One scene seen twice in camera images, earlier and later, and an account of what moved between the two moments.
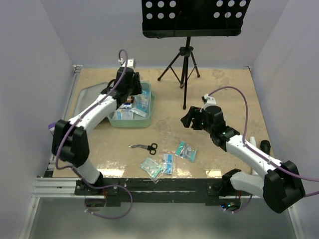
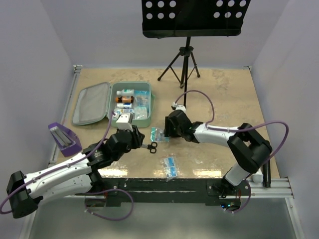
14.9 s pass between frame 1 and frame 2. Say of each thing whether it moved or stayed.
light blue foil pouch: stayed
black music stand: stayed
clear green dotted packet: moved
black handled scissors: stayed
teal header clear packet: moved
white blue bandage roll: stayed
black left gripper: moved
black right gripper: moved
